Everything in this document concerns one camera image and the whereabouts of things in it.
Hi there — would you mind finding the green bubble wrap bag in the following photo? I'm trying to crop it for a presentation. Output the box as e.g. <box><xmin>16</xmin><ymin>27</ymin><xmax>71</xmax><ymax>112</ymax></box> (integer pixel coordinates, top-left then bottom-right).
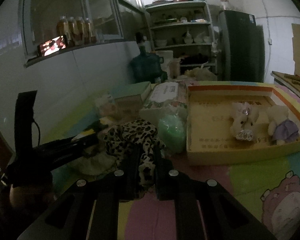
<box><xmin>158</xmin><ymin>114</ymin><xmax>186</xmax><ymax>154</ymax></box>

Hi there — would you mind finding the glass jar on refrigerator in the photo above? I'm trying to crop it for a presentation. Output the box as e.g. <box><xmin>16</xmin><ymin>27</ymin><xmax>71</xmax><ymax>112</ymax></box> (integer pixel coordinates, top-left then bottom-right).
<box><xmin>219</xmin><ymin>0</ymin><xmax>230</xmax><ymax>10</ymax></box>

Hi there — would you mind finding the teal water jug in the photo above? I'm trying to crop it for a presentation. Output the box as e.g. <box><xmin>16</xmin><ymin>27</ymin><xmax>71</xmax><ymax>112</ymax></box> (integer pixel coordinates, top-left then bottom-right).
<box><xmin>130</xmin><ymin>32</ymin><xmax>168</xmax><ymax>83</ymax></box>

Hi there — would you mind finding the white plastic bag of goods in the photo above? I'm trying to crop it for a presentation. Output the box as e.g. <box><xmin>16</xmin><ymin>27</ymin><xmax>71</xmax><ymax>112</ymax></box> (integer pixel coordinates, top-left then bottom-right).
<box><xmin>184</xmin><ymin>63</ymin><xmax>217</xmax><ymax>81</ymax></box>

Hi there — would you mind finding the amber bottle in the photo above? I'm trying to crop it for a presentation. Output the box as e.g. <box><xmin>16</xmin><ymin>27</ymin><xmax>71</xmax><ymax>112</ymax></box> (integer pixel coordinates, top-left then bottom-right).
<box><xmin>68</xmin><ymin>16</ymin><xmax>80</xmax><ymax>46</ymax></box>
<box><xmin>84</xmin><ymin>18</ymin><xmax>96</xmax><ymax>44</ymax></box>
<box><xmin>56</xmin><ymin>16</ymin><xmax>71</xmax><ymax>46</ymax></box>
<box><xmin>76</xmin><ymin>16</ymin><xmax>85</xmax><ymax>44</ymax></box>

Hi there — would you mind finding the floral tissue pack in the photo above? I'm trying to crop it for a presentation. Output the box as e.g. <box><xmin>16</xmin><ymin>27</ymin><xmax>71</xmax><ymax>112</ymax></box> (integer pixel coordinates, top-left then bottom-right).
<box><xmin>139</xmin><ymin>81</ymin><xmax>187</xmax><ymax>126</ymax></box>

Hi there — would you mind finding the phone with lit screen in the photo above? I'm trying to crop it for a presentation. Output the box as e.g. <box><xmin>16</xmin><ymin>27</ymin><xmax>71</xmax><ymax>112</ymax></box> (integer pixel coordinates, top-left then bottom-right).
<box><xmin>37</xmin><ymin>35</ymin><xmax>68</xmax><ymax>57</ymax></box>

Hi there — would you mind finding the colourful foam play mat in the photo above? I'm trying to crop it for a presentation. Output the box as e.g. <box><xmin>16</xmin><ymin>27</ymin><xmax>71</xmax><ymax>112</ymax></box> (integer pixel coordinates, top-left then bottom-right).
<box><xmin>32</xmin><ymin>80</ymin><xmax>300</xmax><ymax>240</ymax></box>

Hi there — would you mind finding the metal storage shelf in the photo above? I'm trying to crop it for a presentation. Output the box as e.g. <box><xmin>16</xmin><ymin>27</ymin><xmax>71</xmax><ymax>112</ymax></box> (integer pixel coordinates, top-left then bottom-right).
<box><xmin>146</xmin><ymin>0</ymin><xmax>218</xmax><ymax>76</ymax></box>

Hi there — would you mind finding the pink plush rabbit toy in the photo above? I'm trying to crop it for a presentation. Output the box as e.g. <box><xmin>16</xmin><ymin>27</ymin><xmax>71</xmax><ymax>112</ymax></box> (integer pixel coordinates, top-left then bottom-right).
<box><xmin>230</xmin><ymin>102</ymin><xmax>259</xmax><ymax>142</ymax></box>

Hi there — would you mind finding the black refrigerator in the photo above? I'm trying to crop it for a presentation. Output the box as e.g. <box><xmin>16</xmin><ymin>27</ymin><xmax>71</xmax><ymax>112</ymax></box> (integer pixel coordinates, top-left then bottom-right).
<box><xmin>218</xmin><ymin>10</ymin><xmax>264</xmax><ymax>82</ymax></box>

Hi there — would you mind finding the orange-rimmed cardboard box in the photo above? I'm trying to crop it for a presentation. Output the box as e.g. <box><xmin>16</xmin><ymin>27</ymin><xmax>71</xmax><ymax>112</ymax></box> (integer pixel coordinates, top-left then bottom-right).
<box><xmin>186</xmin><ymin>82</ymin><xmax>300</xmax><ymax>165</ymax></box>

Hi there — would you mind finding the cream teddy bear purple dress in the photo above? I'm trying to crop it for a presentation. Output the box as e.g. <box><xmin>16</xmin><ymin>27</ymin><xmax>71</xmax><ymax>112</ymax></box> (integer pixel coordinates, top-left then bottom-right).
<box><xmin>266</xmin><ymin>105</ymin><xmax>300</xmax><ymax>145</ymax></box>

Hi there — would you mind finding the teal box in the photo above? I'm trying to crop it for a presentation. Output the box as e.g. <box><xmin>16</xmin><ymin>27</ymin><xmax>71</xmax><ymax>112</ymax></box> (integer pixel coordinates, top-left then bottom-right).
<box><xmin>110</xmin><ymin>81</ymin><xmax>152</xmax><ymax>110</ymax></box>

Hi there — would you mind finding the leopard print cloth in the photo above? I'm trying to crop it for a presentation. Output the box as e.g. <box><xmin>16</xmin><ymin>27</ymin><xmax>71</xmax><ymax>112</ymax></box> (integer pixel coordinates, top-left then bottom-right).
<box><xmin>103</xmin><ymin>119</ymin><xmax>167</xmax><ymax>190</ymax></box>

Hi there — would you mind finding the wooden counter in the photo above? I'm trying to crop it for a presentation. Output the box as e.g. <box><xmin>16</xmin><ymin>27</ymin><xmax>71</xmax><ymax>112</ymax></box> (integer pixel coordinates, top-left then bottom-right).
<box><xmin>271</xmin><ymin>71</ymin><xmax>300</xmax><ymax>96</ymax></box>

